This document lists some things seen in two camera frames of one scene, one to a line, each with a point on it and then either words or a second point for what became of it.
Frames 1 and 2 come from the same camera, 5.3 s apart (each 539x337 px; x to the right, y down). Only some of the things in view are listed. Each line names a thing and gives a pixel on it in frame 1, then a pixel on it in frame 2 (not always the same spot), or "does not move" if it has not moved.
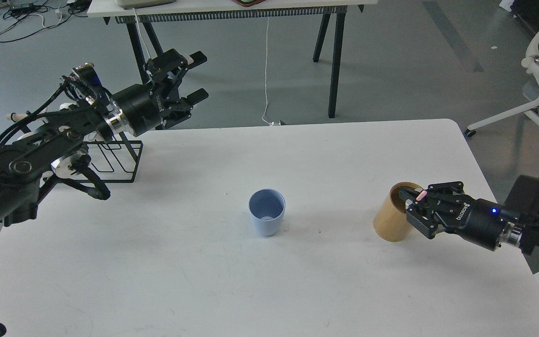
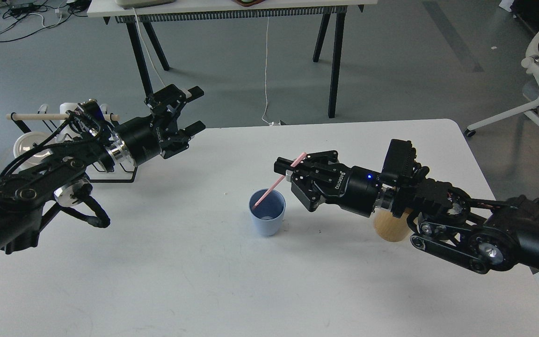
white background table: [112, 13] does not move
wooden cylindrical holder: [391, 222] does not move
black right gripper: [480, 222] → [354, 188]
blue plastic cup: [267, 206] does not move
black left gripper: [151, 106] → [146, 137]
